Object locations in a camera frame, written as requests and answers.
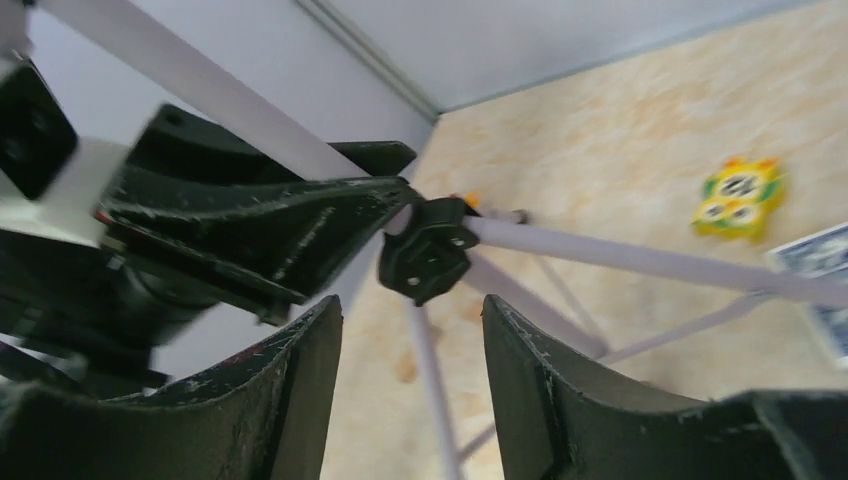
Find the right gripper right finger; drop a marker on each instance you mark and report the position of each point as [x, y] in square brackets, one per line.
[561, 415]

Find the lilac music stand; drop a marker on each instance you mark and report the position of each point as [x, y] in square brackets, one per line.
[149, 47]

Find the blue yellow toy vehicle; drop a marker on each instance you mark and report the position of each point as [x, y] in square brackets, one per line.
[471, 200]

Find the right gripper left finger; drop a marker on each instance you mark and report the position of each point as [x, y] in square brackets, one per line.
[262, 413]

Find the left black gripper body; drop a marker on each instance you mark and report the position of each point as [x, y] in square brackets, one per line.
[87, 320]

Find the blue playing card box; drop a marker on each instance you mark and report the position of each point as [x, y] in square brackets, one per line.
[822, 255]

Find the yellow owl toy block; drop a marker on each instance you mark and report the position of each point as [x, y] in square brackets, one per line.
[737, 201]

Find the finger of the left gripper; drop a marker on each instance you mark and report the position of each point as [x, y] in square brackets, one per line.
[252, 246]
[179, 144]

